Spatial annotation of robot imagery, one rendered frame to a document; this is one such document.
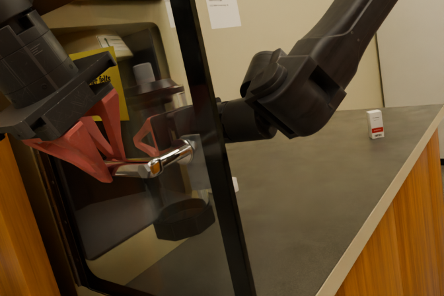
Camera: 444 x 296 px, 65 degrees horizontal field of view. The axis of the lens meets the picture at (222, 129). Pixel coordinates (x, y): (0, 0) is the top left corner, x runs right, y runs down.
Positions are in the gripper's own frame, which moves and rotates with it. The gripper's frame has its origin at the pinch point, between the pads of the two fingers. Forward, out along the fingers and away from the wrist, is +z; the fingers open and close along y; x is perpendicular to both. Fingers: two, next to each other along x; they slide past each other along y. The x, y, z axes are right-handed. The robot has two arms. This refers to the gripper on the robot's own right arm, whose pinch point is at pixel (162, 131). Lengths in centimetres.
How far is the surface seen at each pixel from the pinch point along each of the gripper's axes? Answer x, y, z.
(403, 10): -18, -296, 13
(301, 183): 24.6, -37.5, -1.6
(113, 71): -9.4, 14.5, -12.2
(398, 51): 13, -296, 22
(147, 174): -0.1, 19.4, -19.0
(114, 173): -0.3, 19.4, -14.4
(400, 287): 59, -49, -17
